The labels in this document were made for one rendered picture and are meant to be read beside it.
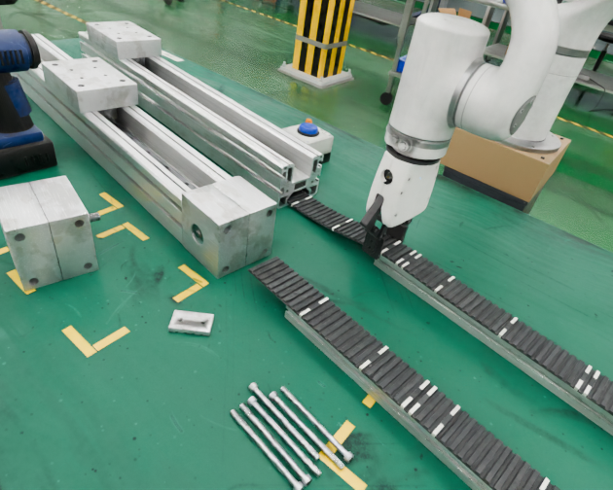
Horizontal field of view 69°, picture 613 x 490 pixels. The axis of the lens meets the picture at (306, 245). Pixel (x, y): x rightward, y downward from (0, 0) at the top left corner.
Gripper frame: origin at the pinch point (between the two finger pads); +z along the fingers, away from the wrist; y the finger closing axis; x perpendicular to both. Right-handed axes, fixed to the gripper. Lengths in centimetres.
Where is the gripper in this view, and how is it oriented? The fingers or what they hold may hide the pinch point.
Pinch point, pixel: (384, 238)
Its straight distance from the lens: 70.7
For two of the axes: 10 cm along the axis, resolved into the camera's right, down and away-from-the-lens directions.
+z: -1.5, 7.8, 6.1
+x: -6.8, -5.2, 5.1
